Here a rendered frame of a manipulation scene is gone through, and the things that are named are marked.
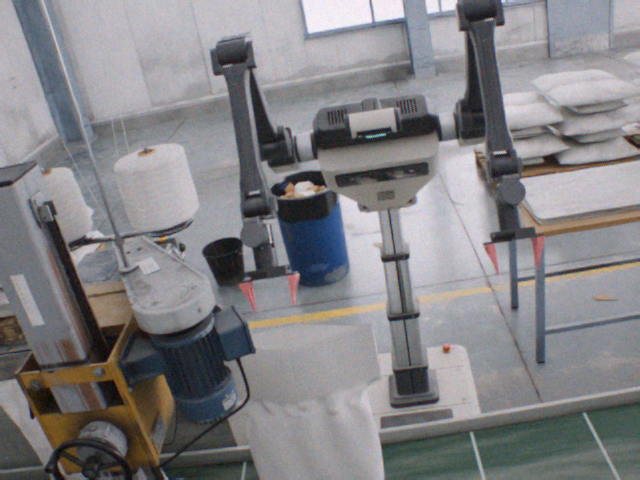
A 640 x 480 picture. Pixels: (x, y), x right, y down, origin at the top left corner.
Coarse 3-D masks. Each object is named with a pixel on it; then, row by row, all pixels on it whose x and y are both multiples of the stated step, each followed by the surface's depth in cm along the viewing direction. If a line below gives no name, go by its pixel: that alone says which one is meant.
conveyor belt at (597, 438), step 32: (576, 416) 214; (608, 416) 211; (384, 448) 219; (416, 448) 216; (448, 448) 213; (480, 448) 210; (512, 448) 207; (544, 448) 204; (576, 448) 201; (608, 448) 198
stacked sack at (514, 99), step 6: (504, 96) 517; (510, 96) 514; (516, 96) 512; (522, 96) 509; (528, 96) 506; (534, 96) 505; (540, 96) 507; (504, 102) 502; (510, 102) 501; (516, 102) 499; (522, 102) 497; (528, 102) 496; (534, 102) 496; (540, 102) 496; (546, 102) 496
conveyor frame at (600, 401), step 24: (528, 408) 218; (552, 408) 217; (576, 408) 217; (600, 408) 218; (384, 432) 222; (408, 432) 222; (432, 432) 222; (456, 432) 222; (168, 456) 229; (192, 456) 228; (216, 456) 228; (240, 456) 228
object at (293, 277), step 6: (270, 270) 149; (276, 270) 149; (282, 270) 149; (270, 276) 149; (276, 276) 149; (288, 276) 149; (294, 276) 148; (294, 282) 149; (294, 288) 150; (294, 294) 151; (294, 300) 151
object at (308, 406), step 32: (256, 352) 174; (288, 352) 172; (320, 352) 173; (352, 352) 177; (256, 384) 180; (288, 384) 177; (320, 384) 178; (352, 384) 181; (256, 416) 182; (288, 416) 180; (320, 416) 180; (352, 416) 181; (256, 448) 186; (288, 448) 185; (320, 448) 183; (352, 448) 184
